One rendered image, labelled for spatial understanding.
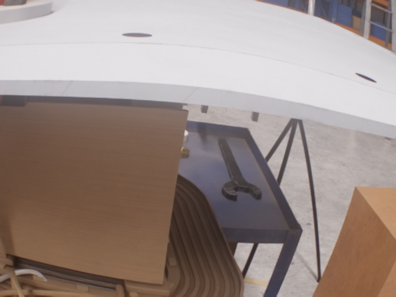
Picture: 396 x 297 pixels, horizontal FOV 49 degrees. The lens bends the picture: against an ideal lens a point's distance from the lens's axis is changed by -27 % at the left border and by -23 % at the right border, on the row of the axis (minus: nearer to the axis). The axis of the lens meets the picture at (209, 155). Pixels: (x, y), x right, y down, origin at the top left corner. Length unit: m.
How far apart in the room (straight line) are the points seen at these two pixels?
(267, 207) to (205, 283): 0.70
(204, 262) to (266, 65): 0.45
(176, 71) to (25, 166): 0.30
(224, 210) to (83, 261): 0.75
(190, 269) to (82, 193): 0.20
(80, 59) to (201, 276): 0.45
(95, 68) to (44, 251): 0.34
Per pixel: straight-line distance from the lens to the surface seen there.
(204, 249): 0.65
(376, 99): 0.22
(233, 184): 1.31
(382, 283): 1.20
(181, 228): 0.69
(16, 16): 0.30
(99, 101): 0.61
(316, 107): 0.18
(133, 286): 0.53
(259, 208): 1.25
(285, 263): 1.15
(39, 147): 0.44
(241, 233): 1.08
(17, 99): 0.42
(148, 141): 0.44
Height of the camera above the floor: 1.40
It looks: 20 degrees down
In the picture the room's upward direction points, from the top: 11 degrees clockwise
